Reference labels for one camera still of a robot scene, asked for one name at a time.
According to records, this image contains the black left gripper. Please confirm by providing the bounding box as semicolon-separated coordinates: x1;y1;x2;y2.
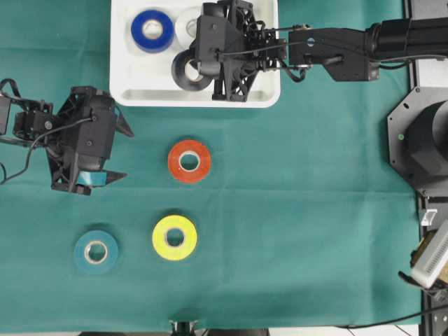
12;86;134;195

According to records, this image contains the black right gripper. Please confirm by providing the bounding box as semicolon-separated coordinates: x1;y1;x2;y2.
192;1;286;102

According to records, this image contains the white tape roll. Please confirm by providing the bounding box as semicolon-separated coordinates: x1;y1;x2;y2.
174;6;202;50

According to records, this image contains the black tape roll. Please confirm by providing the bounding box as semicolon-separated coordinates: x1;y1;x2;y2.
171;49;212;92

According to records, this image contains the blue tape roll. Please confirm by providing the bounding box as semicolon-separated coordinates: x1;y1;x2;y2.
131;10;174;53

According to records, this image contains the yellow tape roll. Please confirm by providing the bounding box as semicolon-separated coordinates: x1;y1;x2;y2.
152;215;198;261

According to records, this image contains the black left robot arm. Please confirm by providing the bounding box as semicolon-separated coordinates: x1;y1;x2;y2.
1;78;134;195

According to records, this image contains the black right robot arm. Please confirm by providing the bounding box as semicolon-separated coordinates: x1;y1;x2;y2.
189;1;447;102

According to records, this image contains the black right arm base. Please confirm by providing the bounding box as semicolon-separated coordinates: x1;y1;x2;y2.
387;87;447;197

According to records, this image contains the red tape roll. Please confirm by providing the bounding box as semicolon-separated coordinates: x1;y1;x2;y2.
167;139;212;184

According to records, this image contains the white plastic case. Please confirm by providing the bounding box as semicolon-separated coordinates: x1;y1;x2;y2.
109;1;281;109

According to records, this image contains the teal green tape roll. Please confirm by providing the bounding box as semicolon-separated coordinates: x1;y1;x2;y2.
73;230;119;275

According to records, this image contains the white perforated box device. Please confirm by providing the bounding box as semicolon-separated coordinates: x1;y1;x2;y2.
411;220;447;288

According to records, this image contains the black camera stand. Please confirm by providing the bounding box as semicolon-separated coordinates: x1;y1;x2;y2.
170;321;197;336

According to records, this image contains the black cable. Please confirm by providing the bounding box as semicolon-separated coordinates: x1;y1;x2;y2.
335;302;448;330

